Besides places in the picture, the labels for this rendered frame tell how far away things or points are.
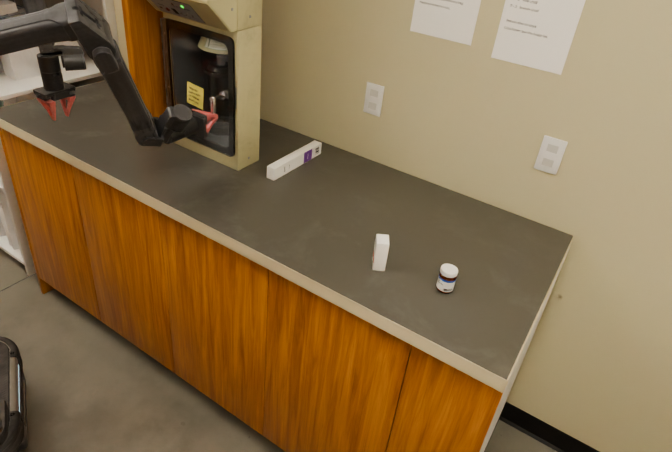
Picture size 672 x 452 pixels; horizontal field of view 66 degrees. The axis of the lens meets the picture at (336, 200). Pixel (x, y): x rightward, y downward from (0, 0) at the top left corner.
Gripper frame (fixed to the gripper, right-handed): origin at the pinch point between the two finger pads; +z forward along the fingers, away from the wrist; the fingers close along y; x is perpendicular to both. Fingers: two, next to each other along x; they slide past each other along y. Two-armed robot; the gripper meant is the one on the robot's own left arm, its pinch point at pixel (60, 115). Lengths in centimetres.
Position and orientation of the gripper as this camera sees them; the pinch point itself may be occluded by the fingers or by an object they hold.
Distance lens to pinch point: 188.6
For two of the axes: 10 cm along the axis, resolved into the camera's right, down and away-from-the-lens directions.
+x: -8.4, -3.5, 4.2
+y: 5.4, -4.1, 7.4
